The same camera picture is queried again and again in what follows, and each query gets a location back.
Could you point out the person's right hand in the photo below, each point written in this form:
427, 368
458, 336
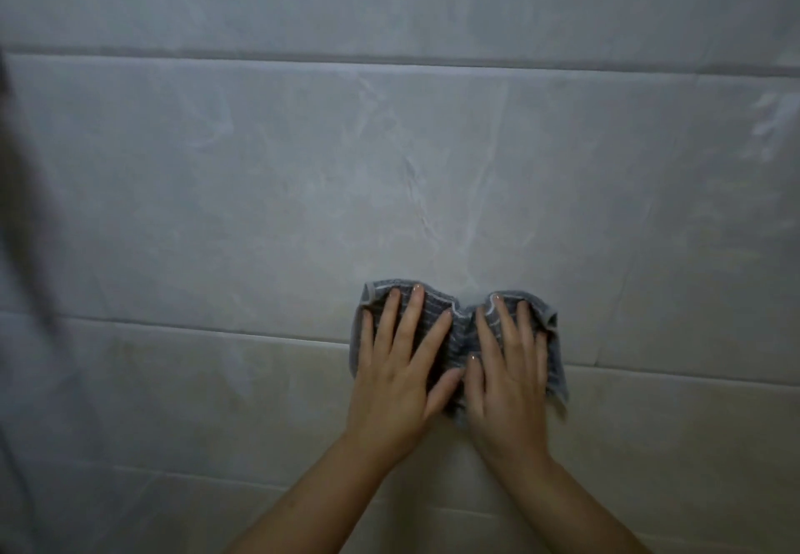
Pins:
509, 406

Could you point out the person's right middle finger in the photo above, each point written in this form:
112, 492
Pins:
505, 325

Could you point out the person's left middle finger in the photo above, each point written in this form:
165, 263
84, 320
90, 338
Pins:
409, 319

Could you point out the person's right little finger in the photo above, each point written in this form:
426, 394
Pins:
542, 353

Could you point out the grey striped cleaning cloth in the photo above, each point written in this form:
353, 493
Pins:
464, 338

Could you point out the person's left hand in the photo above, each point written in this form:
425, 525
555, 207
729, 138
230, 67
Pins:
389, 391

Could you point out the person's right forearm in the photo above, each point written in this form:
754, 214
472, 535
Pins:
565, 510

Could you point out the person's right thumb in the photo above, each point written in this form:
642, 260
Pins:
474, 381

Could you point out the person's left little finger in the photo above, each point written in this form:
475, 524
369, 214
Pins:
366, 335

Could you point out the person's left forearm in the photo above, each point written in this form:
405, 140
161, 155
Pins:
319, 500

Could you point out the person's left thumb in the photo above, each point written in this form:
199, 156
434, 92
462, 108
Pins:
446, 390

